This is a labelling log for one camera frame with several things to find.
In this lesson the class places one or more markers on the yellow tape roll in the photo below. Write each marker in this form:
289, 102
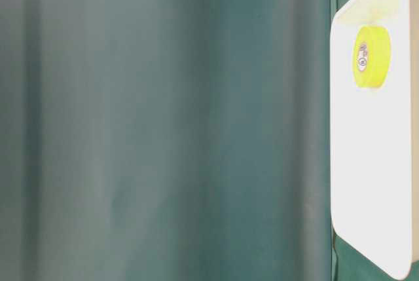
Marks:
371, 56

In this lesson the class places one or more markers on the white plastic tray case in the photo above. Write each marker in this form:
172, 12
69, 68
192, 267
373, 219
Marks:
374, 138

